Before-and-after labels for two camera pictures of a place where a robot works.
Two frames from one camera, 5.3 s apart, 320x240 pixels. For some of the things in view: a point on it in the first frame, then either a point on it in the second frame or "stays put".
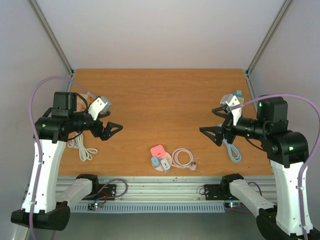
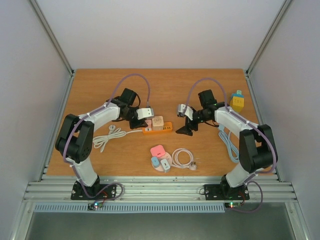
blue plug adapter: x=155 y=161 stays put
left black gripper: x=105 y=135 to x=140 y=124
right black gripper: x=225 y=129 to x=191 y=124
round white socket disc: x=166 y=156 stays put
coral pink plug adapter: x=158 y=151 stays put
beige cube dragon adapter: x=81 y=104 to x=157 y=123
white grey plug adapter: x=165 y=165 stays put
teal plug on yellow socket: x=238 y=94 stays put
